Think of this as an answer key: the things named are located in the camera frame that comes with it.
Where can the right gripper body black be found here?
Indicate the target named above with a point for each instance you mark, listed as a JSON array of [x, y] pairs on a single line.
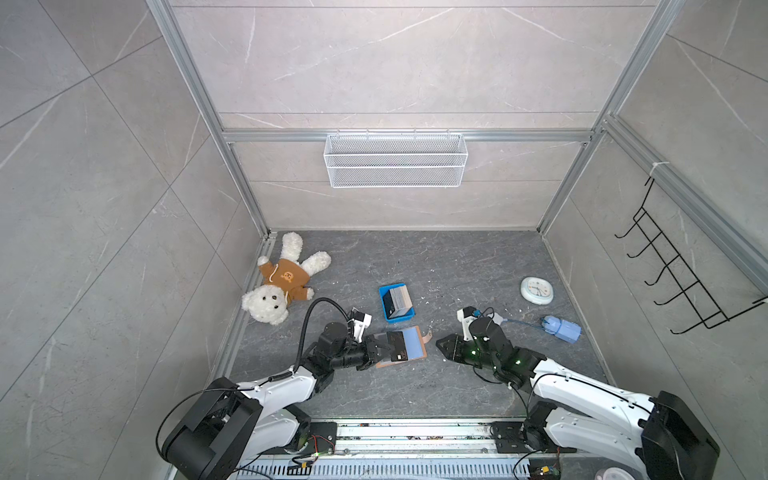
[[472, 354]]

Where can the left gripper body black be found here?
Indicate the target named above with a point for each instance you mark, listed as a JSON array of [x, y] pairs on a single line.
[[363, 357]]

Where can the black VIP credit card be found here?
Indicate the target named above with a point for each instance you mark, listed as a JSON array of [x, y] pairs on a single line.
[[397, 346]]

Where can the tan leather card holder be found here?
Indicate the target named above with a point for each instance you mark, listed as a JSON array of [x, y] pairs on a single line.
[[416, 343]]

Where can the blue card box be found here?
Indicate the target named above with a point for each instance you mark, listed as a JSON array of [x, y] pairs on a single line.
[[408, 316]]

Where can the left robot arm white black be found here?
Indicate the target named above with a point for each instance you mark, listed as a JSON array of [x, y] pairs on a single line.
[[229, 420]]

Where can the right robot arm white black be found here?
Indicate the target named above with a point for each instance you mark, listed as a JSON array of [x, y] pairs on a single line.
[[658, 436]]

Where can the stack of credit cards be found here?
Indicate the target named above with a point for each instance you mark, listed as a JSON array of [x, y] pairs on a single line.
[[397, 302]]

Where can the white round clock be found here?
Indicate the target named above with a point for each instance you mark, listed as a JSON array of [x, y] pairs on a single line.
[[537, 290]]

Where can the blue dish brush toy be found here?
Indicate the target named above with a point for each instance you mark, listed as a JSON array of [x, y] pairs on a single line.
[[562, 329]]

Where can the white teddy bear brown shirt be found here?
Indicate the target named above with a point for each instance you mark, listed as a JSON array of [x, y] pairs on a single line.
[[284, 282]]

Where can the pink white round object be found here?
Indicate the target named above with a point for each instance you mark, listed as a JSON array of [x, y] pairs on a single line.
[[613, 473]]

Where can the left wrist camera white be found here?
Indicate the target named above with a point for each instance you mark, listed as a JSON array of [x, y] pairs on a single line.
[[359, 322]]

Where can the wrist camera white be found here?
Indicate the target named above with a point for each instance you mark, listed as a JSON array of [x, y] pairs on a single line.
[[359, 322], [466, 316]]

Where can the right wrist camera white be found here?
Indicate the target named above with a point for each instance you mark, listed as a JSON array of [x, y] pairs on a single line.
[[466, 316]]

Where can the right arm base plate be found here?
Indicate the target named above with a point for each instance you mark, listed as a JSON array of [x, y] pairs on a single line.
[[510, 438]]

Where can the aluminium rail front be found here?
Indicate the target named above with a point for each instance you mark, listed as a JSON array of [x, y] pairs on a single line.
[[420, 449]]

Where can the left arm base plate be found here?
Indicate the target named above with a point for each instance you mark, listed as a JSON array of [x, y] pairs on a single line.
[[309, 438]]

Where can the white wire mesh basket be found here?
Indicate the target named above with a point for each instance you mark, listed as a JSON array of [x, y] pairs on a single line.
[[401, 160]]

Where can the black wire hook rack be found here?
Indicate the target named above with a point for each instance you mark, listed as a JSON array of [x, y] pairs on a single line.
[[709, 314]]

